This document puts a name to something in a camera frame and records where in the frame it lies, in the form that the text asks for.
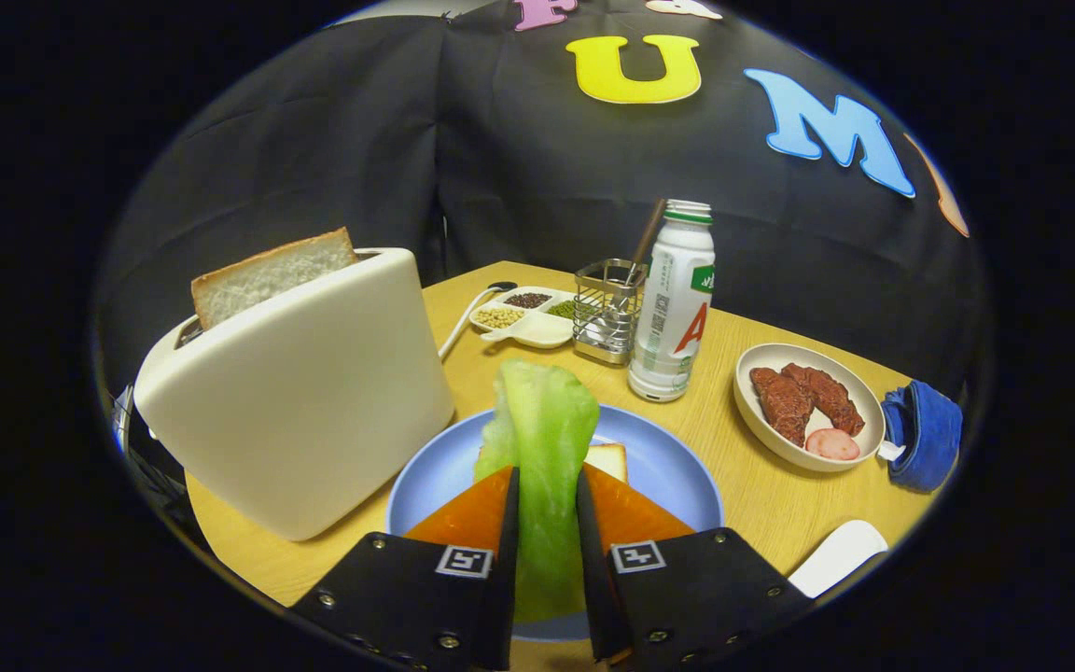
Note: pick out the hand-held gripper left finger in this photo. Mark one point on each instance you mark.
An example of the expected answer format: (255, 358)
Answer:
(508, 579)

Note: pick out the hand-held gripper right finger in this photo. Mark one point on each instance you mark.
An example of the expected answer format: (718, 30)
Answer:
(589, 579)

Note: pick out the green lettuce leaf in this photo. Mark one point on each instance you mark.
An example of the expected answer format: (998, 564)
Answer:
(542, 420)

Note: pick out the toasted bread slice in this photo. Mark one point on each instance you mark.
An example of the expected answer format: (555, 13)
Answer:
(267, 275)

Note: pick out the white bread slice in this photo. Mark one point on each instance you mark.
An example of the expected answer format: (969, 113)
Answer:
(608, 459)

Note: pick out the blue round plate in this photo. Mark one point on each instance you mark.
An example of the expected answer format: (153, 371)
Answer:
(659, 467)

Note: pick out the cream round meat plate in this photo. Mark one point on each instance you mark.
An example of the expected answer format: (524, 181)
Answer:
(752, 411)

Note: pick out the white square plate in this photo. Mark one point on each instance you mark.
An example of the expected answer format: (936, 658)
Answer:
(836, 557)

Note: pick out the white divided dish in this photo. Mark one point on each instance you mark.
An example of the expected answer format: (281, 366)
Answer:
(537, 328)

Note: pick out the brown meat piece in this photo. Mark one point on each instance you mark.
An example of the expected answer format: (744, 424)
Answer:
(831, 397)
(783, 406)

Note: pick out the pile of yellow beans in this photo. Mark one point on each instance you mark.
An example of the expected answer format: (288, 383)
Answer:
(498, 317)

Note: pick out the cream white toaster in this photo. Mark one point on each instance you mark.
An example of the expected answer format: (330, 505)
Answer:
(314, 401)

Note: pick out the pile of green beans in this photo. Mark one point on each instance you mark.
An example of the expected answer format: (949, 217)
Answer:
(561, 309)

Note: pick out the white green drink bottle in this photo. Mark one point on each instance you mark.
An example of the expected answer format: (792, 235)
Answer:
(673, 317)

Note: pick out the pink ham slice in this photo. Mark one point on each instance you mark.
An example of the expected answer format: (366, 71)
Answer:
(831, 444)

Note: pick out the pile of dark beans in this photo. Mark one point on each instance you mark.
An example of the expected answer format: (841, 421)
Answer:
(526, 300)

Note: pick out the small black round object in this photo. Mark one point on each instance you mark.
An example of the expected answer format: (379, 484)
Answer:
(503, 286)

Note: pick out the brown wooden stick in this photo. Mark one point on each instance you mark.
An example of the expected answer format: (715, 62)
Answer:
(647, 238)

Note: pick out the blue folded towel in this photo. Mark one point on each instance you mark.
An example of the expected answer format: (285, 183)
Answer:
(925, 439)

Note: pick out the black backdrop cloth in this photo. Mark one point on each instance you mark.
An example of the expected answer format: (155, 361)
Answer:
(519, 177)

